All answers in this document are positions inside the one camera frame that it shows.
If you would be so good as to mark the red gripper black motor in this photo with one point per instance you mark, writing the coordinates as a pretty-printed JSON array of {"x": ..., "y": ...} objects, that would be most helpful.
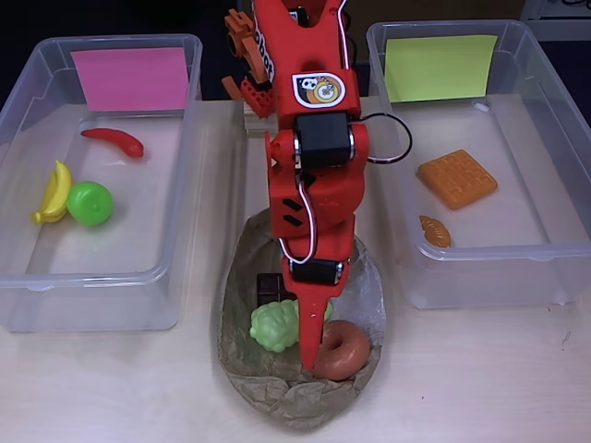
[{"x": 315, "y": 273}]

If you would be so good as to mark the light green toy lettuce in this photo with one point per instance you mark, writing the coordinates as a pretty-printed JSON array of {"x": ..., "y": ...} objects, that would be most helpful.
[{"x": 274, "y": 325}]

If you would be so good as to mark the orange toy croissant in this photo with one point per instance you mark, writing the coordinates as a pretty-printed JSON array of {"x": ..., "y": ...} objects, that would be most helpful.
[{"x": 436, "y": 233}]

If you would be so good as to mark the orange toy waffle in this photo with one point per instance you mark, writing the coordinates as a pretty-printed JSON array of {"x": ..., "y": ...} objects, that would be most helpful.
[{"x": 457, "y": 180}]

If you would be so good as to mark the green toy apple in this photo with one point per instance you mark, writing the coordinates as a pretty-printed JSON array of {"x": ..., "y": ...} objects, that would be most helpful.
[{"x": 90, "y": 203}]

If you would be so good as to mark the red toy chili pepper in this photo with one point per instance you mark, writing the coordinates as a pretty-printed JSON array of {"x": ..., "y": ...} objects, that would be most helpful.
[{"x": 117, "y": 138}]

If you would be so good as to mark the yellow toy banana bunch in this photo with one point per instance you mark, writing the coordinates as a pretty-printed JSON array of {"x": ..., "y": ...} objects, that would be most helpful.
[{"x": 57, "y": 194}]

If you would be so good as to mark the red robot arm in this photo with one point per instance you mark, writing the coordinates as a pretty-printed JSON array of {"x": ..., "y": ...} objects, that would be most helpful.
[{"x": 300, "y": 46}]

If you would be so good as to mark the clear plastic bin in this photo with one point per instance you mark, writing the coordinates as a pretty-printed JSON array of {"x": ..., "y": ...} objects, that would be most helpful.
[
  {"x": 522, "y": 231},
  {"x": 115, "y": 258}
]

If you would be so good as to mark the yellow sticky note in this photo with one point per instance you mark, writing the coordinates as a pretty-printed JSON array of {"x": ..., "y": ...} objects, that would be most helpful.
[{"x": 441, "y": 67}]

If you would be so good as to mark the pink sticky note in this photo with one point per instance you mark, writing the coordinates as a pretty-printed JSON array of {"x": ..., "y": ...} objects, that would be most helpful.
[{"x": 131, "y": 78}]

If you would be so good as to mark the brown toy donut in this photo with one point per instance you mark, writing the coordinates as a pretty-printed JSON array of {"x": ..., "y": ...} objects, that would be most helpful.
[{"x": 355, "y": 360}]

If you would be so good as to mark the brown toy chocolate bar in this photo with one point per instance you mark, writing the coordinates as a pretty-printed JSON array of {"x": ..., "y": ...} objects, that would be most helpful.
[{"x": 270, "y": 288}]

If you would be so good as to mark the crumpled brown paper bag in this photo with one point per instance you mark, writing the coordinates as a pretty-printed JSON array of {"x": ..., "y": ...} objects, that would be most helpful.
[{"x": 295, "y": 406}]

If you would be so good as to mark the orange table clamp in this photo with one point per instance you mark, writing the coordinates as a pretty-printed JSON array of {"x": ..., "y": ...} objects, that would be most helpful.
[{"x": 242, "y": 41}]

